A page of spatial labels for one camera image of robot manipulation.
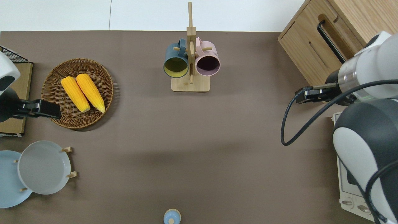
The light wooden cabinet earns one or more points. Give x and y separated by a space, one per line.
373 15

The large brown table mat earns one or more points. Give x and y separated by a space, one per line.
217 140

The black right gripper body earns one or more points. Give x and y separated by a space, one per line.
323 95

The light blue plate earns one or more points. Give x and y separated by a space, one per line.
9 186

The dark blue mug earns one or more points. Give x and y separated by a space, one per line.
174 54

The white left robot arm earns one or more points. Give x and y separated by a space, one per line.
6 68

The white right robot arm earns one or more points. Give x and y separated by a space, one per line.
367 140

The white toaster oven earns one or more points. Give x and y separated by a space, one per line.
348 193

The grey plate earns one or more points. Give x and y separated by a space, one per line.
43 168

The round brown wicker basket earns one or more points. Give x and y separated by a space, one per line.
53 93

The pink mug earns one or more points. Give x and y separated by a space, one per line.
211 53

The wooden mug rack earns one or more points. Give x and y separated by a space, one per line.
190 85

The wooden dish rack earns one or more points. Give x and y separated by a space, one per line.
73 174

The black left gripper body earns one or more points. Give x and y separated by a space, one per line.
49 109

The yellow corn cob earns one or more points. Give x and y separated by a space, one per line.
90 91
74 93

